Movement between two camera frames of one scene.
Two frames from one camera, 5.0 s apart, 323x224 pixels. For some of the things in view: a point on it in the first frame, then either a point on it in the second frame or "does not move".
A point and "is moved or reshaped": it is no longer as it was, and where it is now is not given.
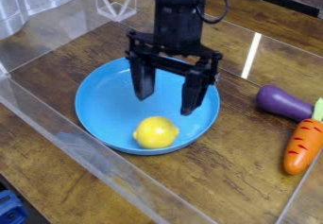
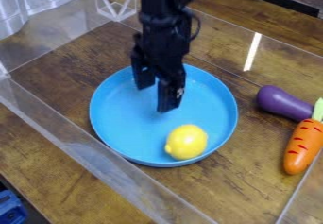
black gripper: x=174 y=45 → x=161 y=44
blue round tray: x=110 y=110 is moved or reshaped
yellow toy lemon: x=155 y=132 → x=187 y=142
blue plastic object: x=13 y=213 does not move
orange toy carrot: x=305 y=141 does not move
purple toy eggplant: x=275 y=100 does not move
